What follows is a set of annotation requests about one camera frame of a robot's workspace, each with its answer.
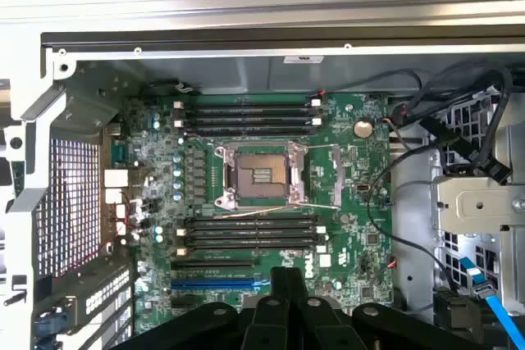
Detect wire locking lever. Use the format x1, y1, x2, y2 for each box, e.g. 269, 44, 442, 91
286, 143, 342, 152
219, 202, 342, 220

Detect blue flat wire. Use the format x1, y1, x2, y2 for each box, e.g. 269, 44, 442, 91
459, 257, 525, 350

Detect black power wire with plugs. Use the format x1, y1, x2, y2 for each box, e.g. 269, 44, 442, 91
409, 61, 516, 187

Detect green motherboard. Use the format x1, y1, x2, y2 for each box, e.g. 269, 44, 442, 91
110, 91, 395, 334

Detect RAM slot white clips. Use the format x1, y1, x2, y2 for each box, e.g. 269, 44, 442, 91
176, 243, 329, 257
176, 225, 328, 238
172, 116, 325, 129
172, 95, 325, 108

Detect long black expansion slot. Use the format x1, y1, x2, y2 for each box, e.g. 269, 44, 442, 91
170, 258, 260, 271

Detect thin red wire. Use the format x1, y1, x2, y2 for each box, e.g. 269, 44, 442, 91
88, 197, 144, 269

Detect black fan wire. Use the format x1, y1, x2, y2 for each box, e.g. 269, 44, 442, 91
317, 69, 424, 98

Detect short black expansion slot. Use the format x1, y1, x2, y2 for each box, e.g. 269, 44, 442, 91
171, 296, 199, 310

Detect metal socket cover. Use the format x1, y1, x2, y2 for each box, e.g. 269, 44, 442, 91
330, 144, 350, 208

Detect open grey PC case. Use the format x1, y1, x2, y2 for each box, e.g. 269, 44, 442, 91
0, 30, 525, 350

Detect blue card retainer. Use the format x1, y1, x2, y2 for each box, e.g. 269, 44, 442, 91
34, 311, 71, 342

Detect blue expansion slot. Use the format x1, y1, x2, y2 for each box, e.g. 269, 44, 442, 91
170, 279, 272, 292

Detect silver rear port block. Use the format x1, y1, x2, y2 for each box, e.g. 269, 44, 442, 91
102, 124, 141, 244

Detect CPU socket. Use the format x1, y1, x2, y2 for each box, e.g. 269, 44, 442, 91
212, 140, 308, 214

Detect coin cell battery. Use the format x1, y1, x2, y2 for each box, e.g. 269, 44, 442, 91
353, 119, 375, 139

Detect metal disk bay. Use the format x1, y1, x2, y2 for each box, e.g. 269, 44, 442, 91
430, 99, 525, 318

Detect thin black wire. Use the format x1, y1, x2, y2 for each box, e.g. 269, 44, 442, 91
366, 147, 457, 288

